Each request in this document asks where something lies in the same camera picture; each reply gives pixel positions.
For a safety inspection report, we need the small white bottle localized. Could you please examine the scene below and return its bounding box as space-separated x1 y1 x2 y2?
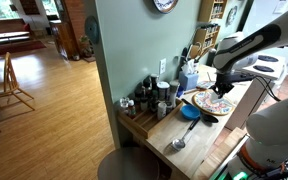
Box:
156 101 168 121

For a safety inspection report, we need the wooden spatula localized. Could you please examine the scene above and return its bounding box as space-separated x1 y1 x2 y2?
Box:
188 42 203 61

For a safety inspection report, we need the wooden spice tray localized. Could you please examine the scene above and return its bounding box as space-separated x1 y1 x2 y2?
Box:
117 98 185 140

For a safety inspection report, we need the red rug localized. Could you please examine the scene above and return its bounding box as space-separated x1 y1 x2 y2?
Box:
0 39 47 59

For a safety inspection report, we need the small decorative wall plate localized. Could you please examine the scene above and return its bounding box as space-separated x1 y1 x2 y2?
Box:
225 5 239 28

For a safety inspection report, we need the white stove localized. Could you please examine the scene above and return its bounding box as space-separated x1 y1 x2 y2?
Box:
225 53 288 131

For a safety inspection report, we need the blue tissue box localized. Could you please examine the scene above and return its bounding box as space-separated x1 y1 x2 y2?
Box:
178 59 200 91

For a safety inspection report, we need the clear glass shaker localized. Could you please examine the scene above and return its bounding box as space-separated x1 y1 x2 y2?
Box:
119 96 131 114

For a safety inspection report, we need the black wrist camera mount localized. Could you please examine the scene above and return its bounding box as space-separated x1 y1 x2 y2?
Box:
228 72 256 83

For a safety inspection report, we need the white paper towel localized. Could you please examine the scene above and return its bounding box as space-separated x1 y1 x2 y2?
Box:
210 92 226 105

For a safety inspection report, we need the small red white-capped bottle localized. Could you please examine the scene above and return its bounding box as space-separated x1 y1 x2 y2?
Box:
127 99 138 119

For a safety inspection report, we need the low wooden spindle chair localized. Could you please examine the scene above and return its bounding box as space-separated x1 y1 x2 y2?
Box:
0 51 37 126

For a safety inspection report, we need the orange-edged sachet packet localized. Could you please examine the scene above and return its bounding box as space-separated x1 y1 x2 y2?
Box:
196 80 216 91

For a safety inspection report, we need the teal round wall disc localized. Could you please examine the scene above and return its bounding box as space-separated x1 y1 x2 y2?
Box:
84 15 101 45

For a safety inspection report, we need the black plastic serving spoon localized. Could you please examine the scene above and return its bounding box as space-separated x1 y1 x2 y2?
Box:
181 97 220 124

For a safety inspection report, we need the blue bowl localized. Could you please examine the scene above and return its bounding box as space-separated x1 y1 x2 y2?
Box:
179 104 202 121

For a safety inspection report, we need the white wall outlet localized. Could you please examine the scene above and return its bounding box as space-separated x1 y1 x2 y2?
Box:
159 58 168 76

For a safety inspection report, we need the tall slim grinder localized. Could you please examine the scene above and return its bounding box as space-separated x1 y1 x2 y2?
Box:
168 80 181 109

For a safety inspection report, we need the brown wooden stick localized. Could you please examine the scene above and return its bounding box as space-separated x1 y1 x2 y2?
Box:
183 87 202 95

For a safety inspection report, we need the dark blue utensil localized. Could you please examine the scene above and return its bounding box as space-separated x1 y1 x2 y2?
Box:
180 46 189 67

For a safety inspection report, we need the metal ladle black handle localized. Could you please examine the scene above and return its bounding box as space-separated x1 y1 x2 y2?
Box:
171 116 202 151

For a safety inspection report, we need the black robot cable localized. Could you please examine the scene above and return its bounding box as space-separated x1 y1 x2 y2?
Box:
253 75 282 103

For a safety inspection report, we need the potted plant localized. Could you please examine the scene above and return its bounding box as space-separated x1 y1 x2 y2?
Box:
78 34 95 60

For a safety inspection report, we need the dark spice bottle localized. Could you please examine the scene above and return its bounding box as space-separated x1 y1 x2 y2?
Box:
133 82 146 108
142 75 153 98

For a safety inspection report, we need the wooden wall spice rack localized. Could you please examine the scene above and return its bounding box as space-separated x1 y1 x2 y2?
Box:
195 0 229 57

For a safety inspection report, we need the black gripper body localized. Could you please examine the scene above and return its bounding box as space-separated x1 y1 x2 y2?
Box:
211 73 235 94

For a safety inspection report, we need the round grey stool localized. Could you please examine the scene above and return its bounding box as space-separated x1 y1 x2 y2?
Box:
97 147 161 180

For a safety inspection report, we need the low wooden bench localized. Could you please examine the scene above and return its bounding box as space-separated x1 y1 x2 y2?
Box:
0 31 31 46

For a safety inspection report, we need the round painted yellow-rimmed board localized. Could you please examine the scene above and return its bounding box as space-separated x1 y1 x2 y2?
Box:
191 89 236 117

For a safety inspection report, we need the dark wooden cabinet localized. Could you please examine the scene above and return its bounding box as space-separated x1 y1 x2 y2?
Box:
49 19 79 61

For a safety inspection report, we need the dark jar white lid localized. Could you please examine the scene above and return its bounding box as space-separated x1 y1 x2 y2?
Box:
156 81 170 102

